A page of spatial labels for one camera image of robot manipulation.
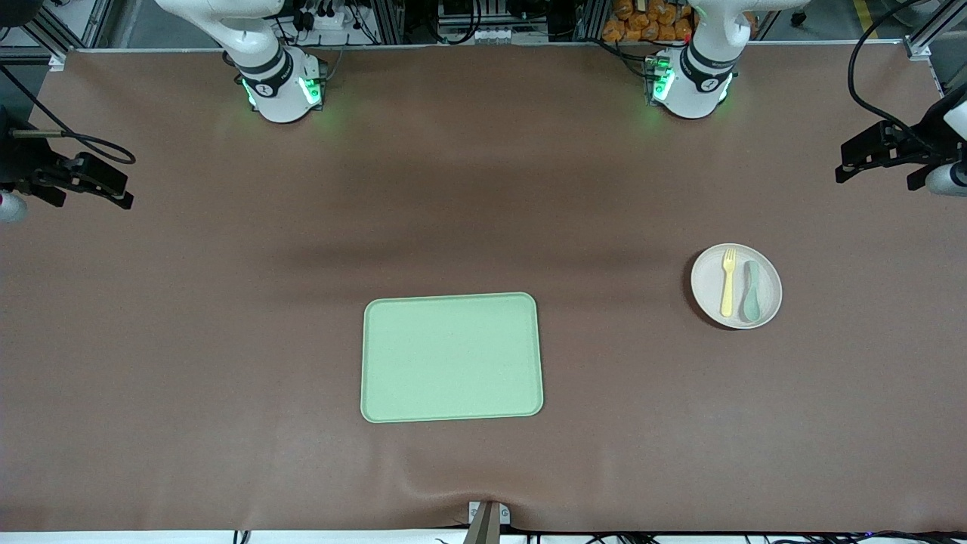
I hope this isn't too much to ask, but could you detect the round beige plate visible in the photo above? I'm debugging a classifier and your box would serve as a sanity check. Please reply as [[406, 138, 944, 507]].
[[690, 243, 783, 330]]

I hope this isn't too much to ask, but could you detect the yellow plastic fork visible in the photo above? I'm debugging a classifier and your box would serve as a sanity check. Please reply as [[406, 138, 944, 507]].
[[720, 249, 737, 318]]

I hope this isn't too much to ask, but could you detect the pale green plastic spoon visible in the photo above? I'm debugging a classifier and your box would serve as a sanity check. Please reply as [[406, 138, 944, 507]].
[[741, 260, 761, 323]]

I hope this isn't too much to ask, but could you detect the brown table mat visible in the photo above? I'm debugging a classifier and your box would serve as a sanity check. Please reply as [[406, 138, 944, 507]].
[[0, 42, 967, 533]]

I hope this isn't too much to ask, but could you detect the bag of orange items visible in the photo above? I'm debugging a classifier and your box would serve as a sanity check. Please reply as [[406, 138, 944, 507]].
[[602, 0, 694, 43]]

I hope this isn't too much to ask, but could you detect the white power strip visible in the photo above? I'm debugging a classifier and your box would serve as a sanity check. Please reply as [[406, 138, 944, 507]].
[[297, 0, 357, 32]]

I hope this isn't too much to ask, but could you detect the light green rectangular tray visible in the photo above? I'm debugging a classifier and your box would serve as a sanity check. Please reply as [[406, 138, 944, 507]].
[[360, 292, 545, 424]]

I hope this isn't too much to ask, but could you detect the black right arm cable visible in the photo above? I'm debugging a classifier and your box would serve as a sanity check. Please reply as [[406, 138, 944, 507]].
[[0, 66, 137, 165]]

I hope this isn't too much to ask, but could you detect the aluminium frame profile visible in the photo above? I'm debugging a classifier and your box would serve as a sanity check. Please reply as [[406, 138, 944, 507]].
[[0, 0, 114, 70], [903, 0, 967, 61]]

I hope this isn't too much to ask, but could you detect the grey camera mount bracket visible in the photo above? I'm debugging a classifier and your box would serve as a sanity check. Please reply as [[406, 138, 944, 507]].
[[467, 500, 511, 544]]

